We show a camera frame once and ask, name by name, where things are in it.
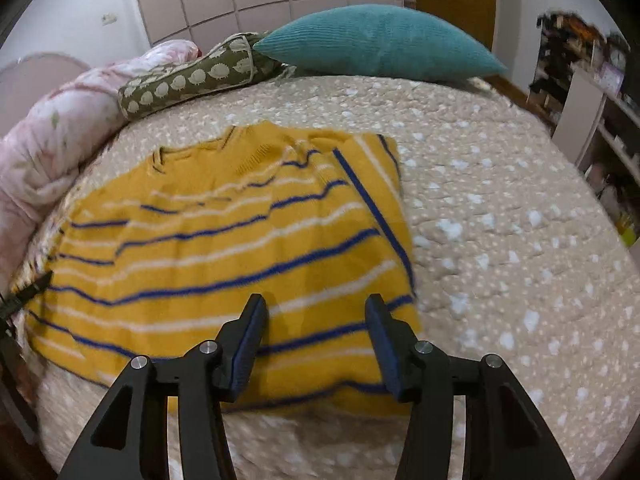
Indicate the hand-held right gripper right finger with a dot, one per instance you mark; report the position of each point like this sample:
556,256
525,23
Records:
387,350

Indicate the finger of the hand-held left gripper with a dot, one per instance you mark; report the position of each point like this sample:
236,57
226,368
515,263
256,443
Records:
25,294

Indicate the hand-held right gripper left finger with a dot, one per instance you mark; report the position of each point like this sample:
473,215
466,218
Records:
247,350

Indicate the yellow striped sweater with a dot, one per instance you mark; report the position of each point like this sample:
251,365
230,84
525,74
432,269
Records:
240,260

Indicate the beige dotted bedspread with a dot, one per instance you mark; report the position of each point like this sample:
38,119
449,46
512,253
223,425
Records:
500,240

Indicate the pink floral comforter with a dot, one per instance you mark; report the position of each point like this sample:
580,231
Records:
50,135

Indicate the pink round headboard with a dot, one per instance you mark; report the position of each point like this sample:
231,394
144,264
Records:
30,85

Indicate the olive hedgehog print pillow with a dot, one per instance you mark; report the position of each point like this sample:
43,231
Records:
195,77

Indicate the white shelf unit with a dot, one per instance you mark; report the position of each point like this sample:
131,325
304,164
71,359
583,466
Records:
600,125

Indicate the pile of dark clutter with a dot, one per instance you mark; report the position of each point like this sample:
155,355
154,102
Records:
565,50

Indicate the brown wooden door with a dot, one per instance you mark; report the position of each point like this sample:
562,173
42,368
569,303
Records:
455,0

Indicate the round table clock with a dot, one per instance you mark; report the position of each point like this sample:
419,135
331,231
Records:
618,57

